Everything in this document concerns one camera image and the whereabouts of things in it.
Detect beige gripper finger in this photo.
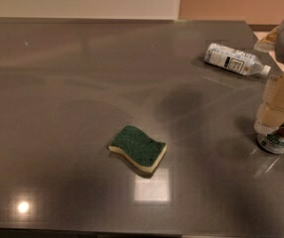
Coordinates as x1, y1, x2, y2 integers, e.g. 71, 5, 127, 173
253, 27, 279, 53

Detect beige segmented gripper finger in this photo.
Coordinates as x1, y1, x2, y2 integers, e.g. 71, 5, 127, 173
254, 72, 284, 134

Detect green and yellow sponge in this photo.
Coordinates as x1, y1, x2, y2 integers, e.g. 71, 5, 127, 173
108, 125, 167, 174

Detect clear plastic bottle lying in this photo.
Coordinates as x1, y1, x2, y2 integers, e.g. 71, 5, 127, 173
205, 43, 271, 76

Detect green and white can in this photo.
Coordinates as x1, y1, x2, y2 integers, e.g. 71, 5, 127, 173
256, 105, 284, 155

